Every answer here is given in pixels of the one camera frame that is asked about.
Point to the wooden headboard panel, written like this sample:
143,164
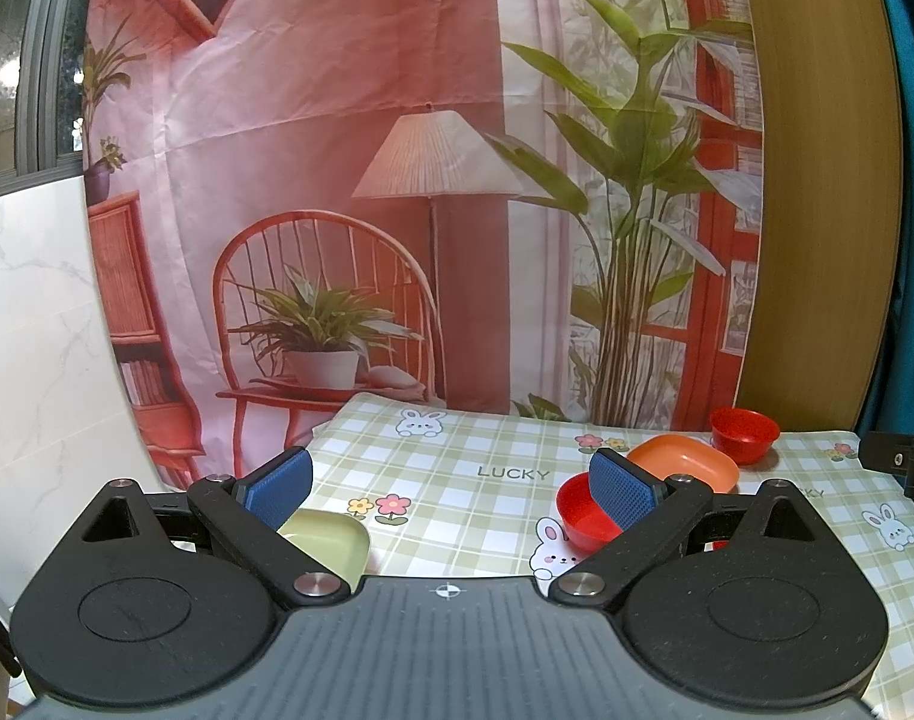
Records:
831,209

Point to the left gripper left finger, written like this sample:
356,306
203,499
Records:
242,516

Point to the green plaid tablecloth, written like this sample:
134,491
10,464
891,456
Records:
476,494

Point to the orange square plate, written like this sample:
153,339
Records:
677,454

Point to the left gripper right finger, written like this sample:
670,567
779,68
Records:
655,517

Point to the white marble panel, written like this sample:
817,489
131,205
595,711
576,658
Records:
65,424

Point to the red bowl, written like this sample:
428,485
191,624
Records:
583,521

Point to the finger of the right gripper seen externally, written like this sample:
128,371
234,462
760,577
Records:
889,453

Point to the dark window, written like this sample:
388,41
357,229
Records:
41,85

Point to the red bowl far corner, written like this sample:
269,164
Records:
743,435

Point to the printed room backdrop cloth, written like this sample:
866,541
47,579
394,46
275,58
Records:
542,208

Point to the green square plate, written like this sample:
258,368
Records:
337,541

